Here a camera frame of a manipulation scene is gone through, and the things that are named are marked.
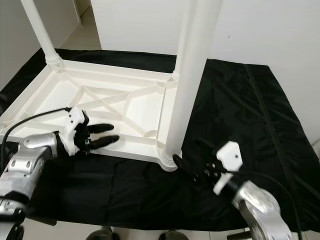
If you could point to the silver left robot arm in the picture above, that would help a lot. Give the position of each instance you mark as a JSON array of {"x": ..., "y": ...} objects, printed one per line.
[{"x": 30, "y": 160}]

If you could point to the grey robot foot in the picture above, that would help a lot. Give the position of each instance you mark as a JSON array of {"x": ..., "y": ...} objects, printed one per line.
[
  {"x": 99, "y": 233},
  {"x": 174, "y": 235}
]

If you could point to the white plastic screw-in table leg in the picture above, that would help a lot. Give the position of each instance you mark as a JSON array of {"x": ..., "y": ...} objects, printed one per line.
[
  {"x": 37, "y": 30},
  {"x": 195, "y": 75},
  {"x": 176, "y": 67}
]

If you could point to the grey left robot foot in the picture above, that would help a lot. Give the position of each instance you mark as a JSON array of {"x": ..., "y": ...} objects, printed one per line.
[{"x": 99, "y": 233}]

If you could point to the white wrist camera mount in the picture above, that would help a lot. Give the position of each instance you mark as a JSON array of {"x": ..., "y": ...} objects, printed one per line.
[
  {"x": 75, "y": 117},
  {"x": 230, "y": 155}
]

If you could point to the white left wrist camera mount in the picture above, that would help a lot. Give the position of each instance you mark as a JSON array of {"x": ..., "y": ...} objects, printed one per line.
[{"x": 75, "y": 117}]

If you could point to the white plastic children table top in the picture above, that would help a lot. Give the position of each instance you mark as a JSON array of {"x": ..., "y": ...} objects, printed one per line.
[{"x": 70, "y": 100}]

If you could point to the black metal bar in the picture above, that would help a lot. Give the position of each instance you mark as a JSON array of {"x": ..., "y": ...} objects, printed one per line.
[{"x": 239, "y": 234}]

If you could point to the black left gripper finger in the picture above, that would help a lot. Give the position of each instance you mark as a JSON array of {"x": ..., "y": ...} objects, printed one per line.
[
  {"x": 106, "y": 141},
  {"x": 102, "y": 127}
]

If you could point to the black fabric table cover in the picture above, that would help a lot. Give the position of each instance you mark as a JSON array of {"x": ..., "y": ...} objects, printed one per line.
[{"x": 255, "y": 125}]

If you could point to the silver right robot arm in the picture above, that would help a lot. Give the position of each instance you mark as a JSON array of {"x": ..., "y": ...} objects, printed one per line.
[{"x": 262, "y": 207}]

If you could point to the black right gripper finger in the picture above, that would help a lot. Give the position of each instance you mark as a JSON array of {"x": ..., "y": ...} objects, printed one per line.
[{"x": 185, "y": 165}]

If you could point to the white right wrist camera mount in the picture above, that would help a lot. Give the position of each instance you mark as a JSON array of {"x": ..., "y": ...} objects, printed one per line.
[{"x": 230, "y": 155}]

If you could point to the grey right robot foot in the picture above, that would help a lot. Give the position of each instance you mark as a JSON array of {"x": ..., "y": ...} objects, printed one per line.
[{"x": 174, "y": 235}]

